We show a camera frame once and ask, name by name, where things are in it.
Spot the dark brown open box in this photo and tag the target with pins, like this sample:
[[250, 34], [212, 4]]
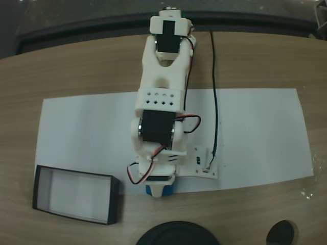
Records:
[[76, 194]]

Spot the white paper sheet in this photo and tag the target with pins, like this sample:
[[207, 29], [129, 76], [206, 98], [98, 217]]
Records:
[[89, 127], [255, 127]]

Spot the blue cube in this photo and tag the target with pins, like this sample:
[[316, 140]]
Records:
[[167, 191]]

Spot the black round stand base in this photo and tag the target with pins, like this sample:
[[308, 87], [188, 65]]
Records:
[[178, 234]]

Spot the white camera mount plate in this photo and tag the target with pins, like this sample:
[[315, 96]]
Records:
[[201, 163]]

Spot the dark grey table ledge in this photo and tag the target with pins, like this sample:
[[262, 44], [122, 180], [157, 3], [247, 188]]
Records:
[[76, 30]]

